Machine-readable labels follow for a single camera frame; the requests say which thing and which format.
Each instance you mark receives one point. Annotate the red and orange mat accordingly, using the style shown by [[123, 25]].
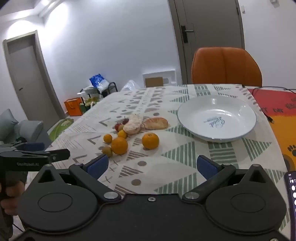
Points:
[[277, 111]]

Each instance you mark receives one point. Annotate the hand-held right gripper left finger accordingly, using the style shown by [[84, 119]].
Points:
[[100, 165]]

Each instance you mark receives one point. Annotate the green bag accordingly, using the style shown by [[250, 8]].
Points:
[[82, 108]]

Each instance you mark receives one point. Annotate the small red fruit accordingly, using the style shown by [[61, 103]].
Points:
[[125, 121], [118, 126]]

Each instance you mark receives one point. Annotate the small orange kumquat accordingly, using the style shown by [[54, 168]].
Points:
[[122, 134], [107, 138]]

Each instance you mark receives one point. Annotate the large orange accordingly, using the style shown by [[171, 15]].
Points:
[[150, 140]]

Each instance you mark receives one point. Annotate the black smartphone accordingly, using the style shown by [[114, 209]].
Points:
[[291, 197]]

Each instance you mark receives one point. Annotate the yellow-green round fruit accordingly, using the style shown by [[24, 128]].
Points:
[[107, 150]]

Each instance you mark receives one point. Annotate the clear plastic bag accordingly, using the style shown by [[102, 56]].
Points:
[[130, 85]]

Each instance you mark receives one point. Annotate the white enamel plate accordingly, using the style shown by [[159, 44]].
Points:
[[196, 115]]

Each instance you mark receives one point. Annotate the orange paper bag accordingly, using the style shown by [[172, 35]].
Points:
[[73, 106]]

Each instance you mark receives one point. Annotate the green floor mat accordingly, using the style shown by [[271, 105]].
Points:
[[60, 126]]

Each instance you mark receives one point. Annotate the black shoe rack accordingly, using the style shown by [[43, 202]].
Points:
[[111, 88]]

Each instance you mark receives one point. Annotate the grey sofa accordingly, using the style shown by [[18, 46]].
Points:
[[32, 132]]

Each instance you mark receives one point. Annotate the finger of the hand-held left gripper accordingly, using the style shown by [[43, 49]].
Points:
[[34, 146], [59, 154]]

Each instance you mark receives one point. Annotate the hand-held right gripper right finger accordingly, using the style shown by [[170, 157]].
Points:
[[205, 168]]

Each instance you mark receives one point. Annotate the plain grey door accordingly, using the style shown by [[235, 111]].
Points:
[[25, 76]]

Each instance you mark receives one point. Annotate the medium orange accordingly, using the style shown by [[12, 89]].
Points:
[[119, 145]]

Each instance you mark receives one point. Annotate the orange leather chair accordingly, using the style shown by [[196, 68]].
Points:
[[226, 67]]

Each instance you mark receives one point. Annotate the patterned beige tablecloth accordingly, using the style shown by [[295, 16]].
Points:
[[161, 160]]

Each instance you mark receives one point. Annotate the peeled round citrus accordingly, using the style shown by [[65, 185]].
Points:
[[132, 125]]

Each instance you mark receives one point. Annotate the white framed cardboard panel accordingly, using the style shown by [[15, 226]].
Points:
[[159, 77]]

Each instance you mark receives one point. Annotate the person's left hand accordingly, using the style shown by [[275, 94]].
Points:
[[11, 194]]

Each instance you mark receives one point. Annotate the blue and white plastic bag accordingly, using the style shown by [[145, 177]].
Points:
[[97, 80]]

